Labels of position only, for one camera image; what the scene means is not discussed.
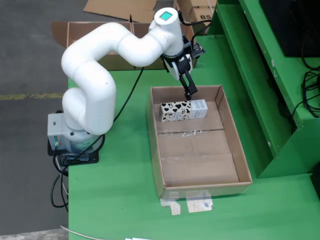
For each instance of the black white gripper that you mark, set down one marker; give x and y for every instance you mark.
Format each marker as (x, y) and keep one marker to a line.
(176, 67)

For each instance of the cow print carton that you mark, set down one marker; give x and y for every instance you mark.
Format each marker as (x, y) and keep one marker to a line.
(180, 111)

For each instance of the shallow cardboard tray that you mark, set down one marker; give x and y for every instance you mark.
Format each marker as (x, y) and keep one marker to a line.
(200, 162)

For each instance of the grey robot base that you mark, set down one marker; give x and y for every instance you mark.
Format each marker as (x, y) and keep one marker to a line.
(56, 130)

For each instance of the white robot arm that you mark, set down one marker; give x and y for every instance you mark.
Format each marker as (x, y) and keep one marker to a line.
(87, 75)

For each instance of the flattened open cardboard box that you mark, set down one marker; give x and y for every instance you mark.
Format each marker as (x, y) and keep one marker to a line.
(120, 7)

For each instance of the brown BS-52M shipping carton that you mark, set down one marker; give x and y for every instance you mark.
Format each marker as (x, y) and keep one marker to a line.
(202, 12)

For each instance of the plain brown shipping carton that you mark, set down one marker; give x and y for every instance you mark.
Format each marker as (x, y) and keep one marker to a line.
(185, 6)

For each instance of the black monitor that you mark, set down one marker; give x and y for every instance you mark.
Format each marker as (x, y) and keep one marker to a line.
(287, 25)

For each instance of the flattened printed paper carton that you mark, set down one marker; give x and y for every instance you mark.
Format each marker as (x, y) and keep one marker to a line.
(197, 205)

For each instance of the small white object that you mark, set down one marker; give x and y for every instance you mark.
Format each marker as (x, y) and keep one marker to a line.
(140, 238)

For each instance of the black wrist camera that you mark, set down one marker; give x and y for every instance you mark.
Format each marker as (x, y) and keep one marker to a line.
(198, 51)

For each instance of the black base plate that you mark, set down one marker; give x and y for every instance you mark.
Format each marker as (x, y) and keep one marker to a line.
(92, 159)

